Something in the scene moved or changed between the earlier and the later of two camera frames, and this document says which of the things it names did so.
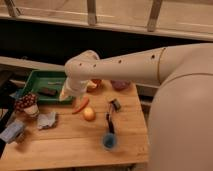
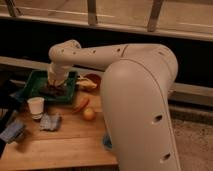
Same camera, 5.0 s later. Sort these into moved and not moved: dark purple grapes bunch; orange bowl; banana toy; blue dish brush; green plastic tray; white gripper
Moved: dark purple grapes bunch; white gripper
Not moved: banana toy; green plastic tray; blue dish brush; orange bowl
